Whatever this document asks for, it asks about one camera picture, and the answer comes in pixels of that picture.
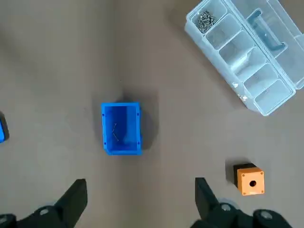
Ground small blue parts tray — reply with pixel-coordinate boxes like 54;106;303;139
0;118;6;144

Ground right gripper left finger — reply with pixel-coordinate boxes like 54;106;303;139
0;178;88;228

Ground blue storage box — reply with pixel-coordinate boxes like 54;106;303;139
101;101;144;157

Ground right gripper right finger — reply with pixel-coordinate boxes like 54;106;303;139
191;177;300;228

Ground pile of small metal nuts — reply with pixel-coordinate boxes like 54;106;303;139
196;9;216;34

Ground clear plastic organizer case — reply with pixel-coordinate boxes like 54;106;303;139
184;0;304;117

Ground orange push-button box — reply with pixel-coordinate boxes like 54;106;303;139
232;162;265;197

